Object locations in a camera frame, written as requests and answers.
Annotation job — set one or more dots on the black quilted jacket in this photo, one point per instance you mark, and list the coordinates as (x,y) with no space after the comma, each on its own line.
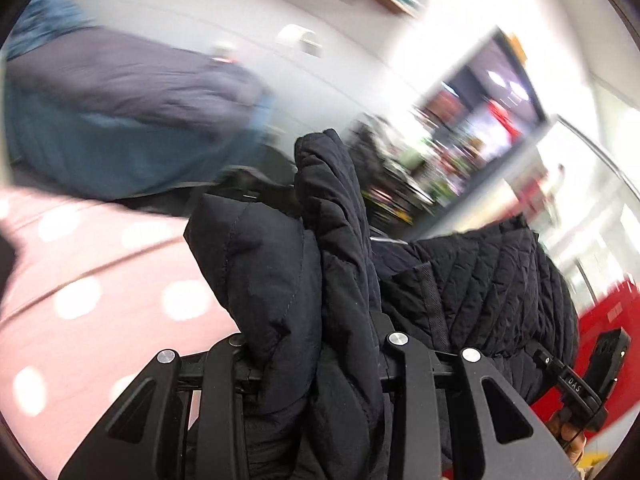
(303,289)

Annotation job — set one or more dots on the right hand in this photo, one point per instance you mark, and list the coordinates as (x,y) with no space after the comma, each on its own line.
(574,439)

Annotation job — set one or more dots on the black round stool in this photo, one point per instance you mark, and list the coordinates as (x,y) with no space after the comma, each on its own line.
(269,180)

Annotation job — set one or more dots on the pink dotted bed sheet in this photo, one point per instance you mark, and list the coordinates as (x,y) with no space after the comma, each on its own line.
(97,291)

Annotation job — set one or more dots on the grey purple quilt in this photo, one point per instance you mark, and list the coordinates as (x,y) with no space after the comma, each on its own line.
(109,72)

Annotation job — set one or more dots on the blue crumpled blanket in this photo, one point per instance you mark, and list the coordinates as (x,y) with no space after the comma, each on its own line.
(43,21)

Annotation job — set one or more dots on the black wire rack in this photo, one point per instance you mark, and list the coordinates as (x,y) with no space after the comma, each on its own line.
(394,201)

